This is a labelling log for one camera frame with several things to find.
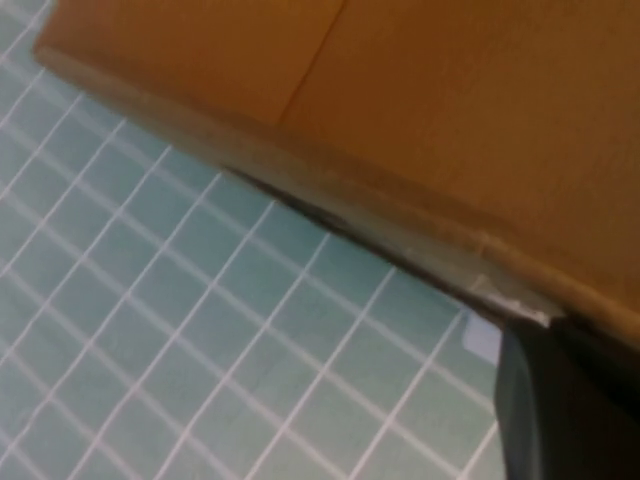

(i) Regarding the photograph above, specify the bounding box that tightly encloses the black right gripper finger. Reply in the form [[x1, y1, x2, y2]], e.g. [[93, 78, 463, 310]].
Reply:
[[493, 312, 640, 480]]

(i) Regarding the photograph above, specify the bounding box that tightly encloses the cardboard drawer with large window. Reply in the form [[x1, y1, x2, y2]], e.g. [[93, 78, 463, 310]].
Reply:
[[32, 0, 640, 346]]

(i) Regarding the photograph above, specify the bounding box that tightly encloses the white plastic drawer handle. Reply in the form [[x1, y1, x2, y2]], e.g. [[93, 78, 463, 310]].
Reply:
[[462, 312, 502, 362]]

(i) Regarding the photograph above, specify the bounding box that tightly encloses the green grid tablecloth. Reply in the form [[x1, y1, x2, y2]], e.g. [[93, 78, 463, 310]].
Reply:
[[0, 0, 512, 480]]

